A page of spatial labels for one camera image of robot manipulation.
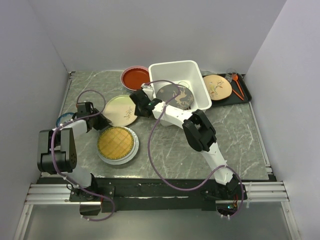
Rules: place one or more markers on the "beige bird pattern plate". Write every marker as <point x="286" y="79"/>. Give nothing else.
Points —
<point x="218" y="87"/>

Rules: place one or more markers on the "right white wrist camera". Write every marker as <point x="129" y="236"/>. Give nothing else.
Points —
<point x="148" y="90"/>

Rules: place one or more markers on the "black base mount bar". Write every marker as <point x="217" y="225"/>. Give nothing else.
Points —
<point x="138" y="194"/>

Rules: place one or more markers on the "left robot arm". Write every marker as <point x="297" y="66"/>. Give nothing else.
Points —
<point x="57" y="154"/>

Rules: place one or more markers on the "grey deer pattern plate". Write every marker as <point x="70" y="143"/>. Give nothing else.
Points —
<point x="183" y="97"/>

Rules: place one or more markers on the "round bamboo mat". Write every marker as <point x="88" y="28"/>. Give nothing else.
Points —
<point x="115" y="143"/>

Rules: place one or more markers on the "white plastic bin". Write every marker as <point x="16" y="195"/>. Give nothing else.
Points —
<point x="181" y="73"/>

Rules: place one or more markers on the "orange plastic fork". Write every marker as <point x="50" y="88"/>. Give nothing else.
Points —
<point x="238" y="95"/>

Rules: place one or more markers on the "clear plastic cup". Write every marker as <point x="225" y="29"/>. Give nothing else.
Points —
<point x="231" y="75"/>

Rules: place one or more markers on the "red round plate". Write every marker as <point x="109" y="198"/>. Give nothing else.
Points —
<point x="133" y="77"/>

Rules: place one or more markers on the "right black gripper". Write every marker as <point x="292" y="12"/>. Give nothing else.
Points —
<point x="137" y="112"/>

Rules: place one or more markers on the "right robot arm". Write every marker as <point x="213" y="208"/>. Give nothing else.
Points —
<point x="200" y="135"/>

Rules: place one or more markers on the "blue white small bowl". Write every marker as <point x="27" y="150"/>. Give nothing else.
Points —
<point x="66" y="117"/>

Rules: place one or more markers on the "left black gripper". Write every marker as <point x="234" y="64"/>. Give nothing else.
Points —
<point x="104" y="122"/>

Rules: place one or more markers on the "white plate under mat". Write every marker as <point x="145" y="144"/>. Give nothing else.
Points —
<point x="129" y="157"/>

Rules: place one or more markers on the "orange plastic spoon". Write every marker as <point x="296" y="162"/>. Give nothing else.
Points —
<point x="237" y="83"/>

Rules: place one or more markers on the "aluminium rail frame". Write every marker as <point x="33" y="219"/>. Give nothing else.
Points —
<point x="58" y="194"/>

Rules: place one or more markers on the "black tray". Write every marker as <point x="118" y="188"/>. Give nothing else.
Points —
<point x="233" y="99"/>

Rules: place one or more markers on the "cream floral plate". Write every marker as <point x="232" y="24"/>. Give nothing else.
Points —
<point x="120" y="110"/>

